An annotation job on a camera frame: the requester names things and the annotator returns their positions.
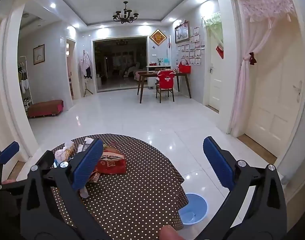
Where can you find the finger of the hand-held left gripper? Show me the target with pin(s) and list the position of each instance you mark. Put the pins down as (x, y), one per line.
(8, 152)
(12, 188)

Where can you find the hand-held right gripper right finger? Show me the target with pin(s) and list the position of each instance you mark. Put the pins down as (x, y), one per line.
(218, 165)

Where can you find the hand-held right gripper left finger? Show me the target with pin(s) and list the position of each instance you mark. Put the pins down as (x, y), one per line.
(88, 165)

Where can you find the red and white snack packet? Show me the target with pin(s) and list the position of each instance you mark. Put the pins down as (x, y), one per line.
(94, 177)

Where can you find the red and brown paper bag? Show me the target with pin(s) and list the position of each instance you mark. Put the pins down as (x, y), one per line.
(112, 166)

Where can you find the blue plastic basin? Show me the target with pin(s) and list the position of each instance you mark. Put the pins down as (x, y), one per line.
(197, 205)

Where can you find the person's right hand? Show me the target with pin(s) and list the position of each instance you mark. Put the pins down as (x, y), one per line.
(170, 233)

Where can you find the grey printed newspaper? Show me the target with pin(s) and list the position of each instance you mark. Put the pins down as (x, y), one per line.
(83, 143)

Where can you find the white plastic bag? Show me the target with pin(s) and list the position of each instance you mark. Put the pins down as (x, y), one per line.
(63, 152)

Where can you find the red upholstered bench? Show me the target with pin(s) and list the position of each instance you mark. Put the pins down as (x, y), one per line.
(45, 107)

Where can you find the brown polka dot tablecloth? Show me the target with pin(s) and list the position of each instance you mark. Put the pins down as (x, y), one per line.
(142, 192)

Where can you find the white clothes rack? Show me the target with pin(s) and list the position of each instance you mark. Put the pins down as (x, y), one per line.
(23, 80)

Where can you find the white panel door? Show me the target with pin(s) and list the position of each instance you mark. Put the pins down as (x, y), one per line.
(216, 90)

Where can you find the pink lace curtain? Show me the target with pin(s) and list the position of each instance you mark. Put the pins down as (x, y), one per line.
(238, 92)

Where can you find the cream panel door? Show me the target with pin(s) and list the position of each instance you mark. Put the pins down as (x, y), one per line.
(272, 105)

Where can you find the chair with red cover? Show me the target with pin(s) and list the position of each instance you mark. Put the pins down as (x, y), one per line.
(166, 80)

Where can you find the coat stand with clothes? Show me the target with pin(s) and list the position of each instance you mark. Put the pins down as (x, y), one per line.
(85, 65)

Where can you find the dark glass sliding door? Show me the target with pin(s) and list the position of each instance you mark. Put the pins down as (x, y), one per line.
(117, 62)

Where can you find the wooden dining table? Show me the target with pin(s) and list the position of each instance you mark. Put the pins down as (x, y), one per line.
(147, 73)

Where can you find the red curtain bow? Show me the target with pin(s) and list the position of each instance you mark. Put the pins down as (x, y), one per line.
(253, 58)

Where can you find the red door decoration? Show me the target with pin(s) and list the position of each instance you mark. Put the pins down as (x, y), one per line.
(219, 51)

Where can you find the white sideboard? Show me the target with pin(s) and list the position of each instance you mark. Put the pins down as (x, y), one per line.
(150, 68)

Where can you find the teal box on sideboard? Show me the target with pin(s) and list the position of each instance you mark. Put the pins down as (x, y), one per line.
(166, 62)

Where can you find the large framed painting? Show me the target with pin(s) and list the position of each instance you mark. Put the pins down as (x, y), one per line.
(182, 33)

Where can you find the green door curtain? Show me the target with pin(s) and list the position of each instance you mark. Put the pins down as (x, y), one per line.
(212, 20)

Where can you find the black chandelier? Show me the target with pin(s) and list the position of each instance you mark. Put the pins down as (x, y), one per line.
(125, 15)

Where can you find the framed wall picture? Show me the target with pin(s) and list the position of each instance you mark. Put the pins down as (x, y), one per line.
(39, 54)

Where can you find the group of wall certificates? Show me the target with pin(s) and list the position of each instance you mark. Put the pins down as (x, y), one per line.
(192, 52)

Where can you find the red wall hanging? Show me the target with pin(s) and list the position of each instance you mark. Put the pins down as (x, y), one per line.
(169, 44)

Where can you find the red diamond wall decoration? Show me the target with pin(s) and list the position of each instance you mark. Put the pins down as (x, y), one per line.
(158, 37)

